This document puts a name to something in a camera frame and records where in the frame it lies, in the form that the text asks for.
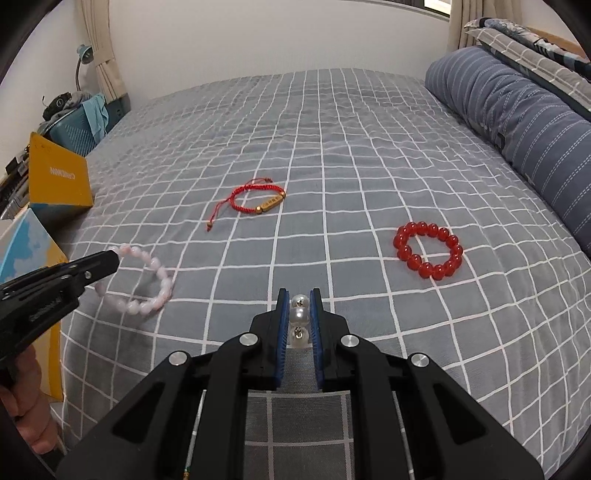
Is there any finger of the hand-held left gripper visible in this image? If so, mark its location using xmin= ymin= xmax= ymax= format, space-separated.
xmin=75 ymin=265 xmax=120 ymax=288
xmin=68 ymin=249 xmax=122 ymax=274

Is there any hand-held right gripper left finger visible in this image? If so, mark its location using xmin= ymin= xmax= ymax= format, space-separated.
xmin=54 ymin=287 xmax=290 ymax=480

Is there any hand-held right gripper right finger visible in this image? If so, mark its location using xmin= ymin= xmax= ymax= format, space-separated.
xmin=309 ymin=288 xmax=544 ymax=480

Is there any white pearl bracelet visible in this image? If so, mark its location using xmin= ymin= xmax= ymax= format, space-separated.
xmin=287 ymin=295 xmax=311 ymax=350

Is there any pink bead bracelet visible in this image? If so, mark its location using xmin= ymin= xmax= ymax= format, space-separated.
xmin=95 ymin=244 xmax=175 ymax=317

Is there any blue yellow cardboard box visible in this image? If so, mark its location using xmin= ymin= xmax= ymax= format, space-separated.
xmin=0 ymin=131 xmax=96 ymax=402

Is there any red bead bracelet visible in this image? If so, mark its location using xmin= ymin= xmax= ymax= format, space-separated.
xmin=393 ymin=222 xmax=464 ymax=280

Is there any red cord bracelet gold plaque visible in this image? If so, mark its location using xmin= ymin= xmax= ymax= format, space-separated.
xmin=205 ymin=178 xmax=287 ymax=232

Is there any person's left hand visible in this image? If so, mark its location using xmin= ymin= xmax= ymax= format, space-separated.
xmin=0 ymin=344 xmax=63 ymax=456

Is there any teal suitcase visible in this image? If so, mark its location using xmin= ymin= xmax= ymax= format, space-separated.
xmin=48 ymin=95 xmax=112 ymax=158

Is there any teal cloth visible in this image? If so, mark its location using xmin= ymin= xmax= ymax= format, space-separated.
xmin=82 ymin=93 xmax=110 ymax=139

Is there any black bag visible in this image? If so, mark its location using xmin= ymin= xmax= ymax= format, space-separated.
xmin=42 ymin=91 xmax=75 ymax=121

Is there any beige curtain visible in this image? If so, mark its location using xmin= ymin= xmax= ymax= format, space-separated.
xmin=448 ymin=0 xmax=484 ymax=49
xmin=78 ymin=0 xmax=133 ymax=116

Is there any blue desk lamp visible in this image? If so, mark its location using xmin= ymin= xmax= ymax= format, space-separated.
xmin=74 ymin=44 xmax=96 ymax=93

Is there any blue striped pillow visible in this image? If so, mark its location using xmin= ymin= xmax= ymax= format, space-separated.
xmin=424 ymin=46 xmax=591 ymax=259

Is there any blue patterned pillow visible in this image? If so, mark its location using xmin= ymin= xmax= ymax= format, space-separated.
xmin=464 ymin=17 xmax=588 ymax=70

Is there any wooden headboard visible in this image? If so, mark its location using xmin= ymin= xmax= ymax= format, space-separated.
xmin=531 ymin=27 xmax=584 ymax=55

